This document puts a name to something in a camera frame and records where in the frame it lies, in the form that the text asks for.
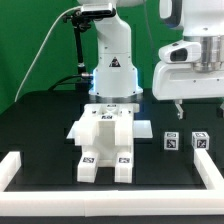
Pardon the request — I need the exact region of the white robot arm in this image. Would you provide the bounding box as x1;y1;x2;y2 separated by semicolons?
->
78;0;224;107

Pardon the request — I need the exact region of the black camera stand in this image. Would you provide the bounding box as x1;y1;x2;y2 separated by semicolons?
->
62;9;116;94

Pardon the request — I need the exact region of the black cable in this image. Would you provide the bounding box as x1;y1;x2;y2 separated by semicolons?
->
48;73;94;92

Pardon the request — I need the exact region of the white tagged cube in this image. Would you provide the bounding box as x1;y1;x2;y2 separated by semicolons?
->
192;132;210;150
164;132;179;150

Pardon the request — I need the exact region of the white cable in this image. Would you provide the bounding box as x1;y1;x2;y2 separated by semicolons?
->
14;5;83;103

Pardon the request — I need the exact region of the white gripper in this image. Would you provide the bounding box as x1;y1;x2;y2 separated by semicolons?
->
152;39;224;120

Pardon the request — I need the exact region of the white tagged cube left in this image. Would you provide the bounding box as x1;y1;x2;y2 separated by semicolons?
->
164;132;179;150

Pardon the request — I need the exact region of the white chair seat part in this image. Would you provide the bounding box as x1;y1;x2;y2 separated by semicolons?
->
82;118;134;167

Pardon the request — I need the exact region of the white U-shaped border fence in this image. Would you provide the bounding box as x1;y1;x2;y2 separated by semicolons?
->
0;149;224;217

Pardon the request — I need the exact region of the grey camera on stand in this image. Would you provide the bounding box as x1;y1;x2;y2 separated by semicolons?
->
81;3;113;16

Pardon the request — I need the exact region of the white chair back frame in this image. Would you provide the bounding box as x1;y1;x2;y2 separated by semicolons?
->
72;103;139;146

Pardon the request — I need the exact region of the white tagged cube right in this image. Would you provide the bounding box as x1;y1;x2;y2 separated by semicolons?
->
192;132;210;150

